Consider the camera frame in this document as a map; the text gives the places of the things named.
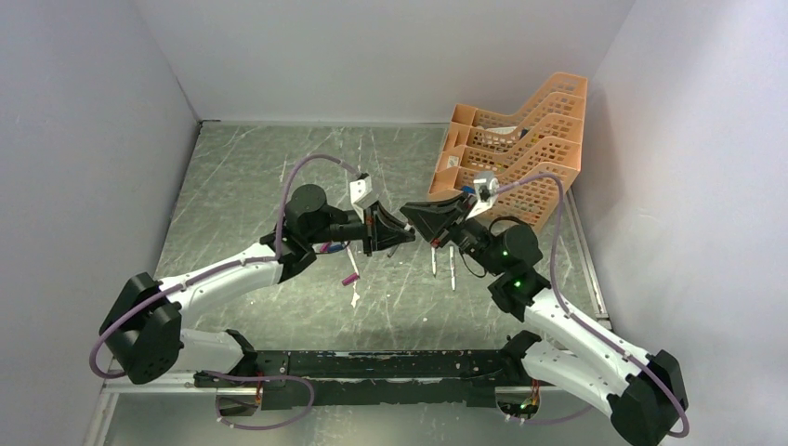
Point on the orange plastic file rack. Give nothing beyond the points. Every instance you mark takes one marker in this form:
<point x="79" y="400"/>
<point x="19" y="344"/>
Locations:
<point x="544" y="136"/>

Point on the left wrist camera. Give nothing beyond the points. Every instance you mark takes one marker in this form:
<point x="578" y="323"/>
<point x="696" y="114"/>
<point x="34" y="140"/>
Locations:
<point x="362" y="195"/>

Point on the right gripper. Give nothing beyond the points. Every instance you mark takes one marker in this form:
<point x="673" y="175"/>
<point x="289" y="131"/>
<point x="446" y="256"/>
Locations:
<point x="437" y="218"/>

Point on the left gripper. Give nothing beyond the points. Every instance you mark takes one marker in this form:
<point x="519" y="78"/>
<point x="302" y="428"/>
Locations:
<point x="378" y="221"/>

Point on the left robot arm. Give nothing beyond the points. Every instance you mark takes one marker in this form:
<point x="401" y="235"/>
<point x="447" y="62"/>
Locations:
<point x="144" y="330"/>

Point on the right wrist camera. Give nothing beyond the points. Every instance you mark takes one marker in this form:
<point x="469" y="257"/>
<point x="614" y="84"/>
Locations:
<point x="485" y="185"/>

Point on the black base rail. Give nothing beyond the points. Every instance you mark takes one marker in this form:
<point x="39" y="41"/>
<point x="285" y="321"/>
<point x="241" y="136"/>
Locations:
<point x="287" y="379"/>

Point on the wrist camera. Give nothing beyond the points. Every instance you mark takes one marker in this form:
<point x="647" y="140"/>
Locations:
<point x="485" y="185"/>
<point x="362" y="195"/>

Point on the aluminium frame rail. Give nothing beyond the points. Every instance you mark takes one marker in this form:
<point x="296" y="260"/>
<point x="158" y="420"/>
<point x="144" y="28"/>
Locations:
<point x="172" y="384"/>

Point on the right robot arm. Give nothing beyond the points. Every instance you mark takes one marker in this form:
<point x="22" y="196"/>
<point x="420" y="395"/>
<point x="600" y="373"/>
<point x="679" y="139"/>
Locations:
<point x="642" y="393"/>

